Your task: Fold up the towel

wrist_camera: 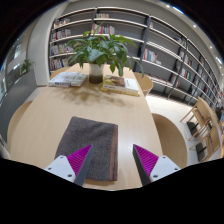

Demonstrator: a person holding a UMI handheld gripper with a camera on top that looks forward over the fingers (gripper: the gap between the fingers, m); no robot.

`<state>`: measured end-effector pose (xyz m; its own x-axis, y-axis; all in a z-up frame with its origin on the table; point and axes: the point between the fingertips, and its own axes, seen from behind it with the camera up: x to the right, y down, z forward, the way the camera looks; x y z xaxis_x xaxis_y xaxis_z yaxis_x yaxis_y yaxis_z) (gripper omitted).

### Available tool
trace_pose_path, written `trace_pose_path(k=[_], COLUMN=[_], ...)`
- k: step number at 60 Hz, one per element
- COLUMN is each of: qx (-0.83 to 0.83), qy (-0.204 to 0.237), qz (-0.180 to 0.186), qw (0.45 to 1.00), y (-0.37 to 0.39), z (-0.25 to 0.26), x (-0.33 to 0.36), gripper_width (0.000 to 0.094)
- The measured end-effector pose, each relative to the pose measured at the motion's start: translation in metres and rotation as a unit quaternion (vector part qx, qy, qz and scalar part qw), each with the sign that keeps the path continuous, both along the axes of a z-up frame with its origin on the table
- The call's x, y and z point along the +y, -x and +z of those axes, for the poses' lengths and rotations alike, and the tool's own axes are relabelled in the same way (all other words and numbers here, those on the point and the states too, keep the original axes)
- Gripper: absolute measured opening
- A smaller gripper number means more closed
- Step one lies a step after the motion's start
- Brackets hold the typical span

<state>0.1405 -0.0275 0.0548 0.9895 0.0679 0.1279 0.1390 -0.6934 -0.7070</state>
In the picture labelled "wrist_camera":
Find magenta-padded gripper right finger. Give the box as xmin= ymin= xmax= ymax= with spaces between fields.
xmin=132 ymin=144 xmax=181 ymax=187

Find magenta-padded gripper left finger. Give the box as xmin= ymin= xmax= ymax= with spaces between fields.
xmin=44 ymin=144 xmax=95 ymax=187

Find grey zigzag striped towel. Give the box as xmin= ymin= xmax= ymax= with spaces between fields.
xmin=54 ymin=115 xmax=119 ymax=183

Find slatted wooden chair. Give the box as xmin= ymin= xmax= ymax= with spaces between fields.
xmin=194 ymin=123 xmax=224 ymax=163
xmin=179 ymin=96 xmax=214 ymax=141

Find white flat book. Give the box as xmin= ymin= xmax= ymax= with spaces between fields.
xmin=48 ymin=71 xmax=89 ymax=88

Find yellow-edged flat book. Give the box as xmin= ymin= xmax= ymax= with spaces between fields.
xmin=100 ymin=74 xmax=141 ymax=98

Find small green potted plant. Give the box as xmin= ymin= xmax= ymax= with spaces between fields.
xmin=19 ymin=58 xmax=35 ymax=75

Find green potted plant white pot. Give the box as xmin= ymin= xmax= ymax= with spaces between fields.
xmin=65 ymin=23 xmax=145 ymax=84

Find grey bookshelf unit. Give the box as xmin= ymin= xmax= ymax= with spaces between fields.
xmin=48 ymin=6 xmax=224 ymax=108

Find ceiling lights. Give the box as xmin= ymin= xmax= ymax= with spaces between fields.
xmin=166 ymin=3 xmax=224 ymax=66

